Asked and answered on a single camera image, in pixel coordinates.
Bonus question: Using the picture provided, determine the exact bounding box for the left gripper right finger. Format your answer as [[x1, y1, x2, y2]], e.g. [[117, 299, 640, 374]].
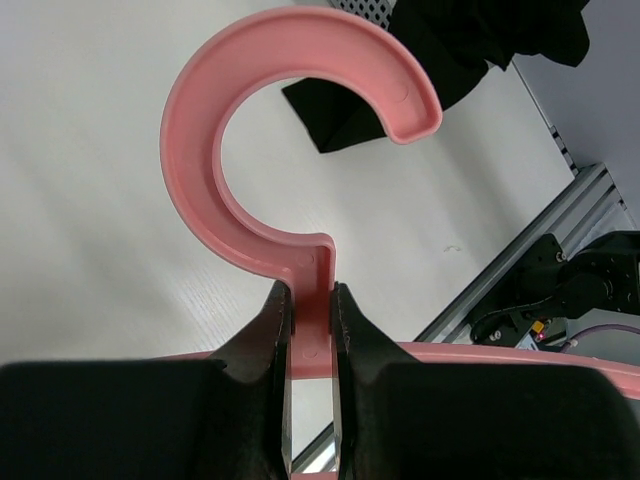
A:
[[330, 284, 639, 479]]

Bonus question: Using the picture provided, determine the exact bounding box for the pink plastic hanger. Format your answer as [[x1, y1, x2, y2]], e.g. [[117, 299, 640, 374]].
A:
[[159, 6, 640, 401]]

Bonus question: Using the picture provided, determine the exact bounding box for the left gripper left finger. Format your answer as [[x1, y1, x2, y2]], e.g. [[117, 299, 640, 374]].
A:
[[1, 282, 292, 479]]

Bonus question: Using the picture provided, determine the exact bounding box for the aluminium mounting rail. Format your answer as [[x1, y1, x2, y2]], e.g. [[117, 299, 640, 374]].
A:
[[293, 167, 639, 479]]

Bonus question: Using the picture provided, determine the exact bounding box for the black shirt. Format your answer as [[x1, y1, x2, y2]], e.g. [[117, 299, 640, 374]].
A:
[[282, 0, 590, 153]]

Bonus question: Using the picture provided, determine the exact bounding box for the white perforated plastic basket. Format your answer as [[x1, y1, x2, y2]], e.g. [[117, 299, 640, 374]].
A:
[[328, 0, 396, 30]]

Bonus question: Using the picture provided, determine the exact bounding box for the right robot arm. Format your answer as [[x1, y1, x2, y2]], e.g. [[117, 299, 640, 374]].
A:
[[465, 231, 639, 352]]

